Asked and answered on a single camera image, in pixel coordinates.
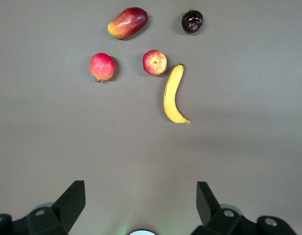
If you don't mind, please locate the red yellow mango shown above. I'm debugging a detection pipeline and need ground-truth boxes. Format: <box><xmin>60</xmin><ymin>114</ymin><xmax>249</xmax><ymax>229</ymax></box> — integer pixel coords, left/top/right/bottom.
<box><xmin>107</xmin><ymin>7</ymin><xmax>149</xmax><ymax>40</ymax></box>

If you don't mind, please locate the red pomegranate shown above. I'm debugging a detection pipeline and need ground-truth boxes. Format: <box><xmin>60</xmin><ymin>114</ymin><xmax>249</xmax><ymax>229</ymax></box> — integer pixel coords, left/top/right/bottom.
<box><xmin>89</xmin><ymin>52</ymin><xmax>116</xmax><ymax>83</ymax></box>

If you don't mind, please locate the yellow banana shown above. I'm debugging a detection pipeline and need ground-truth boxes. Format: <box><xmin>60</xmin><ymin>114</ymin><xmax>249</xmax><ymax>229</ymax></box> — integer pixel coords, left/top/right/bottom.
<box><xmin>163</xmin><ymin>63</ymin><xmax>192</xmax><ymax>125</ymax></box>

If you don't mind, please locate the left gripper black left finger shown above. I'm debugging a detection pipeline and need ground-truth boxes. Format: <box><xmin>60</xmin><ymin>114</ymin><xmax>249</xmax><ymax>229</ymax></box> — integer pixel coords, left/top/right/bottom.
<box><xmin>0</xmin><ymin>180</ymin><xmax>86</xmax><ymax>235</ymax></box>

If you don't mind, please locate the red yellow apple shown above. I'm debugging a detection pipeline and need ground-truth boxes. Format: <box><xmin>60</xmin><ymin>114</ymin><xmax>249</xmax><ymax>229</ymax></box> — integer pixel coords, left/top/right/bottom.
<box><xmin>142</xmin><ymin>49</ymin><xmax>168</xmax><ymax>76</ymax></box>

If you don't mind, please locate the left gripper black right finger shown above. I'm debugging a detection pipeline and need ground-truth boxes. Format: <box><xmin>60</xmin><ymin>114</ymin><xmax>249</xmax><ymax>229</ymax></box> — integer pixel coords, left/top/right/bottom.
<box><xmin>191</xmin><ymin>181</ymin><xmax>299</xmax><ymax>235</ymax></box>

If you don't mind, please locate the dark purple mangosteen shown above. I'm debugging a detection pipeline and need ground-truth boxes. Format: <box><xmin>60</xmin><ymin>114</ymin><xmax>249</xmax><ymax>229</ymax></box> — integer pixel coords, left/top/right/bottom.
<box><xmin>181</xmin><ymin>9</ymin><xmax>204</xmax><ymax>34</ymax></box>

